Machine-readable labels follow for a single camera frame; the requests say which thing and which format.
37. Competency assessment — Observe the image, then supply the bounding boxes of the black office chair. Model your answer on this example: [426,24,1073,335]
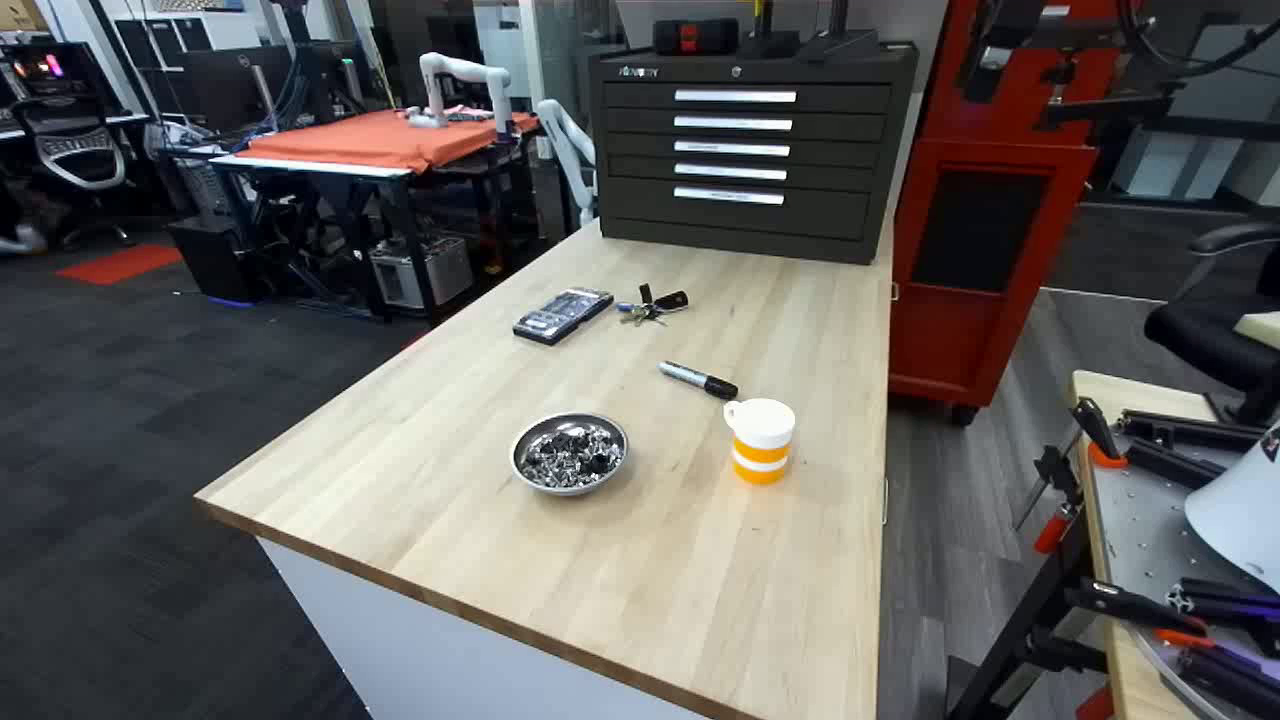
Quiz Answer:
[1142,221,1280,431]

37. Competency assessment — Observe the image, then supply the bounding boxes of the red floor mat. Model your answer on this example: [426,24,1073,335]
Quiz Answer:
[51,239,188,292]

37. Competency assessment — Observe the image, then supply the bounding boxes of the orange topped workbench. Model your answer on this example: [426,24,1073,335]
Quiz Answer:
[213,109,544,322]

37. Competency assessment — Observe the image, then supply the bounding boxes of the round metal bowl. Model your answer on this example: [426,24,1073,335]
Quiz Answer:
[506,409,633,501]

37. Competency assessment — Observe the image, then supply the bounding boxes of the black clamp with orange pad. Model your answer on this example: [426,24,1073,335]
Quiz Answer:
[1068,390,1137,471]

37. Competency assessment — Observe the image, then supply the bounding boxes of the grey mesh office chair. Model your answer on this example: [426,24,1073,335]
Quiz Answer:
[15,95,138,251]

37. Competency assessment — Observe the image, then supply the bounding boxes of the black and grey marker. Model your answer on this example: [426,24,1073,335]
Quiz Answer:
[658,354,739,403]

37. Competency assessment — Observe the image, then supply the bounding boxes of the black floor box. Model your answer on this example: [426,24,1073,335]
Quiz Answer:
[168,212,271,304]

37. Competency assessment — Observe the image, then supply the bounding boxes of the orange handled clamp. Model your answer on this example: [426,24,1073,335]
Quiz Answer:
[1033,442,1087,560]

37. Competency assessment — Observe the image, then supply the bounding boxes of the black stand legs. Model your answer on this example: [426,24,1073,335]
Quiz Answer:
[947,504,1113,720]

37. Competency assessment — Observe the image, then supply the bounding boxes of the black clamp bar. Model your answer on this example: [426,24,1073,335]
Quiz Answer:
[1118,409,1263,456]
[1154,624,1280,720]
[1063,572,1211,638]
[1170,572,1280,630]
[1125,434,1227,493]

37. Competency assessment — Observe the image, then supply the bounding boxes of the wood edged side table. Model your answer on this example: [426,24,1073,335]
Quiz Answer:
[1063,367,1280,720]

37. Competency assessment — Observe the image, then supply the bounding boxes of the key bunch with black fob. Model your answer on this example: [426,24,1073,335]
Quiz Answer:
[614,280,694,327]

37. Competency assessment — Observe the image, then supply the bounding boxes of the dark grey drawer tool chest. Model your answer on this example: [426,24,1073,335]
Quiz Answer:
[588,35,921,269]

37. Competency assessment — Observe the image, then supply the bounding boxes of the grey computer case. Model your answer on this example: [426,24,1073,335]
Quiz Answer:
[370,237,476,310]

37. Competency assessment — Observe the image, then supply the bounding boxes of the white and orange cup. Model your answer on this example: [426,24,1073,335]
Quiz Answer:
[721,395,800,487]

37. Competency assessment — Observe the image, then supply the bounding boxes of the black flat keypad device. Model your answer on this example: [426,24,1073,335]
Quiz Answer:
[510,282,615,346]

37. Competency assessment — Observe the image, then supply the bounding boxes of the black box with red light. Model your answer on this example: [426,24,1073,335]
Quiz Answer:
[654,16,739,58]

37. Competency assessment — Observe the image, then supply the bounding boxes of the red tool cabinet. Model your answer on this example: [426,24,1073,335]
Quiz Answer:
[889,0,1154,415]

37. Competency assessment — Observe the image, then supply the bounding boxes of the computer monitor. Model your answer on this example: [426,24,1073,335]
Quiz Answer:
[0,35,126,117]

